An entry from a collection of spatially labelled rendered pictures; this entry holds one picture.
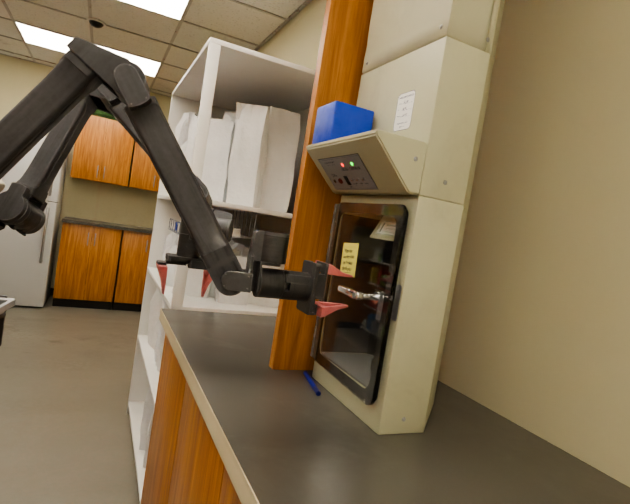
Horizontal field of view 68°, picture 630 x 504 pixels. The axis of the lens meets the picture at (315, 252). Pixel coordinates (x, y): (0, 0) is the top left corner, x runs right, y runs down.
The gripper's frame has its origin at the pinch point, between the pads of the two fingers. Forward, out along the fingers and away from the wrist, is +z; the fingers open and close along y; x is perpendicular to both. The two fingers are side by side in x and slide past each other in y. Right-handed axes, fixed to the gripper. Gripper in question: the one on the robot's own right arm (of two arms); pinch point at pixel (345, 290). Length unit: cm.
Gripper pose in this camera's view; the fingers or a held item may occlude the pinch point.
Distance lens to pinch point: 97.6
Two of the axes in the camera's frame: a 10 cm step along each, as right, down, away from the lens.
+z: 9.0, 1.2, 4.2
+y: 1.6, -9.9, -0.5
